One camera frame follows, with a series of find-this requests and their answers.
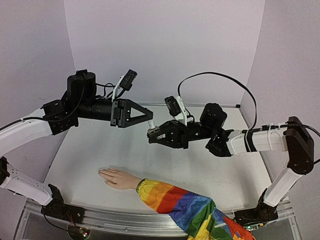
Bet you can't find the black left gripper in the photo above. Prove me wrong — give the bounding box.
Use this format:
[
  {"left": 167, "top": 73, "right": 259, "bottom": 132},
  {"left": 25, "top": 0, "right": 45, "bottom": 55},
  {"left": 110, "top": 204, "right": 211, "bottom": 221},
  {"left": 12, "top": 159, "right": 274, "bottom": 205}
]
[{"left": 76, "top": 98, "right": 156, "bottom": 128}]

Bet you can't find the glitter nail polish bottle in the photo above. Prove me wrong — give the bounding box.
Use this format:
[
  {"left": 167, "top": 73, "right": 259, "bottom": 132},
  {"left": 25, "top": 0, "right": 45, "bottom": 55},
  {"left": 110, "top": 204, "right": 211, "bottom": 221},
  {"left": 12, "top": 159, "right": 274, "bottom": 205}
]
[{"left": 147, "top": 127, "right": 166, "bottom": 140}]

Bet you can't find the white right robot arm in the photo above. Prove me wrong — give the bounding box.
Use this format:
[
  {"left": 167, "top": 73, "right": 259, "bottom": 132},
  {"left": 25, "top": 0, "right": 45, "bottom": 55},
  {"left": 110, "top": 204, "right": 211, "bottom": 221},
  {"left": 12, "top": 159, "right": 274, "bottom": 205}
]
[{"left": 237, "top": 97, "right": 320, "bottom": 225}]

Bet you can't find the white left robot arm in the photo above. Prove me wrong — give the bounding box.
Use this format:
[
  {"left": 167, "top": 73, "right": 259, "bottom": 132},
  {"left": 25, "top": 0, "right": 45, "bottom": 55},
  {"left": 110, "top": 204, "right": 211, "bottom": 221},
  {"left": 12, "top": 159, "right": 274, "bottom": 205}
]
[{"left": 0, "top": 69, "right": 153, "bottom": 224}]

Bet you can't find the mannequin hand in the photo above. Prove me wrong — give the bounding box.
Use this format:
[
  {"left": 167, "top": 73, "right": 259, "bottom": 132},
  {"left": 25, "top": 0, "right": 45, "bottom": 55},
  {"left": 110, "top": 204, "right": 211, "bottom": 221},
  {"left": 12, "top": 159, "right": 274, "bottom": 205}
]
[{"left": 98, "top": 168, "right": 142, "bottom": 190}]

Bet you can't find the rainbow coloured sleeve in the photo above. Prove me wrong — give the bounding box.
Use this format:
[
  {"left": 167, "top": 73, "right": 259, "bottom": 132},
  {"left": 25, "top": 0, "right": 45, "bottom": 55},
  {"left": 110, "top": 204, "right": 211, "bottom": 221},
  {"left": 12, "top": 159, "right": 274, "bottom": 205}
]
[{"left": 136, "top": 178, "right": 255, "bottom": 240}]

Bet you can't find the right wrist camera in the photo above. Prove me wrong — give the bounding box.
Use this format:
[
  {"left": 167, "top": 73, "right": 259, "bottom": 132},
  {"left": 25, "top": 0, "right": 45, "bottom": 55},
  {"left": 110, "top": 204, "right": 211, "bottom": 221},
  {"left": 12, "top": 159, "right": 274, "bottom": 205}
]
[{"left": 164, "top": 96, "right": 188, "bottom": 126}]

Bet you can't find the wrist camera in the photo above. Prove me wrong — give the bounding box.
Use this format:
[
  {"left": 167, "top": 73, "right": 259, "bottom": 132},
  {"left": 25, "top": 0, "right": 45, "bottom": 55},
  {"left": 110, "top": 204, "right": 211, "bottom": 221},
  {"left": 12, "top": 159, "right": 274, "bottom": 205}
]
[
  {"left": 164, "top": 96, "right": 188, "bottom": 126},
  {"left": 111, "top": 69, "right": 138, "bottom": 101}
]

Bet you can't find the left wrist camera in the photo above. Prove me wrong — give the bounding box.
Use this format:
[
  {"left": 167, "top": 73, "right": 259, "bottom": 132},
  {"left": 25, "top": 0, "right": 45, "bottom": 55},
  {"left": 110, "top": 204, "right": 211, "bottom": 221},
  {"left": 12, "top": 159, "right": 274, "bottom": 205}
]
[{"left": 111, "top": 69, "right": 138, "bottom": 101}]

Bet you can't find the black camera cable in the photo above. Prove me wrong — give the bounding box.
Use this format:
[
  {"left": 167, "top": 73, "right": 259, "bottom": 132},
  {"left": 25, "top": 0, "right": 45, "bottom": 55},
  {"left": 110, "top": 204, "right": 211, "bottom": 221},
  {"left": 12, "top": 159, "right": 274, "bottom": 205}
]
[{"left": 177, "top": 71, "right": 257, "bottom": 131}]

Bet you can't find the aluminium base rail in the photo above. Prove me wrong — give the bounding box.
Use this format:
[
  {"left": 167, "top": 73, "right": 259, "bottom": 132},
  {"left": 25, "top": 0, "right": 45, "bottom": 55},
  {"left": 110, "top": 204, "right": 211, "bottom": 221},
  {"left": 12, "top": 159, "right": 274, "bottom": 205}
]
[{"left": 19, "top": 200, "right": 295, "bottom": 237}]

